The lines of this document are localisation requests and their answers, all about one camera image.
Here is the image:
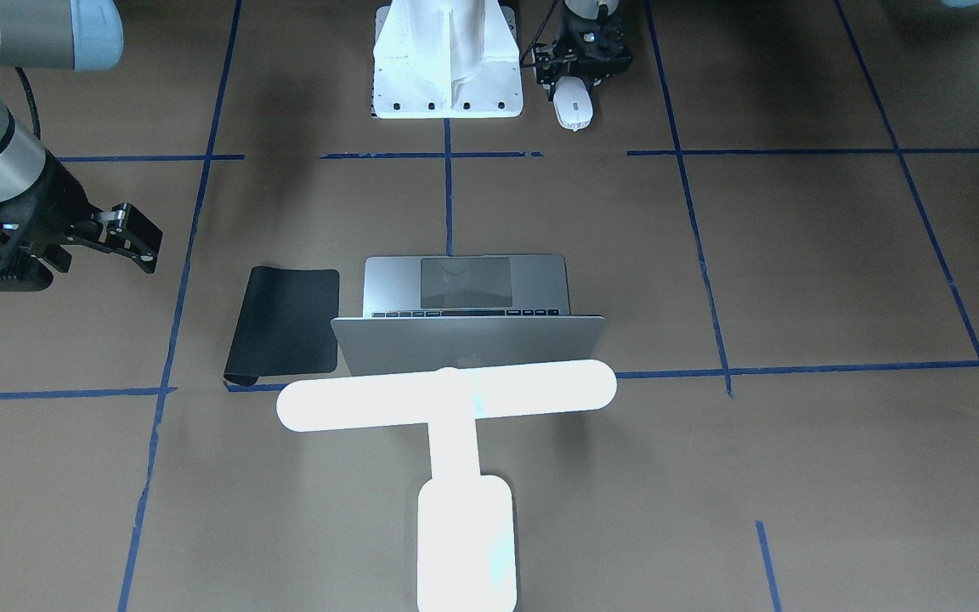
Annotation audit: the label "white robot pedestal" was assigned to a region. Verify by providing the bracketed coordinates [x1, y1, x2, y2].
[371, 1, 524, 120]

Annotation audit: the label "grey laptop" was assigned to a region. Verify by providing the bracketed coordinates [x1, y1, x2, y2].
[331, 254, 605, 376]

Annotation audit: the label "black mouse pad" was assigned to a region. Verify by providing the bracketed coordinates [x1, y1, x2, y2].
[223, 266, 341, 387]

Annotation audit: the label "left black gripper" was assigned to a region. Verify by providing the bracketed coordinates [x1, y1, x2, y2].
[534, 15, 633, 86]

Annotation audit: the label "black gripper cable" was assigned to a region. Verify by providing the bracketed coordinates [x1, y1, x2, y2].
[520, 0, 563, 69]

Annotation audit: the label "white computer mouse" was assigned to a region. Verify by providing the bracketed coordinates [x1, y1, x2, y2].
[549, 75, 594, 132]

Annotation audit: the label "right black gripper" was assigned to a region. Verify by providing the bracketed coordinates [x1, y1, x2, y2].
[0, 161, 164, 292]

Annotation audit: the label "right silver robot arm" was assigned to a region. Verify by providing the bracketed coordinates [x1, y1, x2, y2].
[0, 1, 163, 292]

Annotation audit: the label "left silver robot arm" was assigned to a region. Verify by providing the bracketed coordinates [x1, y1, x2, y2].
[532, 1, 633, 89]

